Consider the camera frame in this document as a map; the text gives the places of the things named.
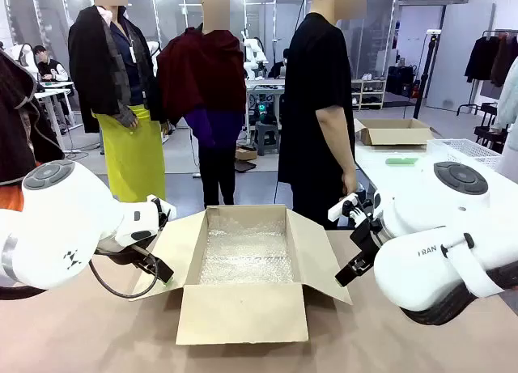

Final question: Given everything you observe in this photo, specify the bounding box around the brown cardboard box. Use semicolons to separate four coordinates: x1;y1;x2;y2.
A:
133;204;354;346

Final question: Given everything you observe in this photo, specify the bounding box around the person's right forearm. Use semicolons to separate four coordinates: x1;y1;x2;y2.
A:
315;104;358;184

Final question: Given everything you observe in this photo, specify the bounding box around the clear bubble wrap sheet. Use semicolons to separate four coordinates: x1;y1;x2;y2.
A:
198;216;295;286

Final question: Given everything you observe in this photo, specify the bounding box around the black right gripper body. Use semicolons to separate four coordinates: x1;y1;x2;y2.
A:
349;216;384;256

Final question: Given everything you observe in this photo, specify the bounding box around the flat cardboard box on floor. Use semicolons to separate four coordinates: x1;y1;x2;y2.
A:
234;146;259;162

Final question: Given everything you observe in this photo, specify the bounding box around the mannequin maroon shawl purple shirt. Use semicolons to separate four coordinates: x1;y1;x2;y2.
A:
156;0;248;210

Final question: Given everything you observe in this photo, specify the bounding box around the person in black T-shirt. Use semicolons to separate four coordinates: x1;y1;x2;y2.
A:
277;0;367;231

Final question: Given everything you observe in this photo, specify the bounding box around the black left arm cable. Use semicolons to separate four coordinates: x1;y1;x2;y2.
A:
88;256;159;300

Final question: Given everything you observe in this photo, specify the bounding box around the rack of dark garments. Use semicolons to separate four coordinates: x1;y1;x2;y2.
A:
464;28;518;88

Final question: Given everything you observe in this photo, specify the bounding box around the black tripod pole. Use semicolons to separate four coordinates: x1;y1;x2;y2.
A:
412;30;443;120

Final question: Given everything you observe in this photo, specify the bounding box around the person's right hand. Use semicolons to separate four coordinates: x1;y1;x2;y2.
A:
341;172;360;201

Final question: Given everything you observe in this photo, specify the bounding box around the mannequin black coat yellow skirt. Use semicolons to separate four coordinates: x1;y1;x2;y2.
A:
67;0;168;204

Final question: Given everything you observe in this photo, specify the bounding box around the white desk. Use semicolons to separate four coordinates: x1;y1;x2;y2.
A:
33;80;77;142

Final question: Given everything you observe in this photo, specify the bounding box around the small open cardboard box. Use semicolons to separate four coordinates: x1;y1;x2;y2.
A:
357;118;435;147

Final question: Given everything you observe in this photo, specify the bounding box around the orange cloth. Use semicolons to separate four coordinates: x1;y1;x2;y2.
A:
0;184;26;213

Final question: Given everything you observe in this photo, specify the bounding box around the grey plastic stool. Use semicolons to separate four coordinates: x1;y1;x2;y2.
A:
253;121;281;157

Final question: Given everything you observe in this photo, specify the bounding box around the white side table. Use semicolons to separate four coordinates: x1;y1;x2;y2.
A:
353;137;505;212

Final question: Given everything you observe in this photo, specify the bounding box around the dark brown knit garment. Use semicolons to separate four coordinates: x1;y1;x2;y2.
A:
0;50;66;187

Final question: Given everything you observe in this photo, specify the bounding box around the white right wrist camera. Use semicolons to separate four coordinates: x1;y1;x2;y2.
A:
327;192;360;223

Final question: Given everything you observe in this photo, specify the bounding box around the white shoe shelf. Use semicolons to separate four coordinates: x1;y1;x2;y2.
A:
350;78;388;112

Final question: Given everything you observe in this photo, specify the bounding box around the white mesh basket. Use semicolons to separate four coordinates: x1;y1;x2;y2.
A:
426;138;503;171

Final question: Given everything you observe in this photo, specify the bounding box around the pale hanging garment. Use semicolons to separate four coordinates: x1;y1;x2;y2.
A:
492;60;518;180

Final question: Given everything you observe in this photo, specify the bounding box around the black luggage bag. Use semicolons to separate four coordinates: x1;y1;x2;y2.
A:
385;65;418;98

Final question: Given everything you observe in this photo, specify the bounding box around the seated person black white jacket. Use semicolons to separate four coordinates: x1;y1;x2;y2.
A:
33;45;70;83

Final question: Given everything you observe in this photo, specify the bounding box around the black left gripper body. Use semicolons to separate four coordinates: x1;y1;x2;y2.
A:
96;237;159;273

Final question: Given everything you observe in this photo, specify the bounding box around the black stool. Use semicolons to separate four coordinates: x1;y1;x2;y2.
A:
472;102;499;144

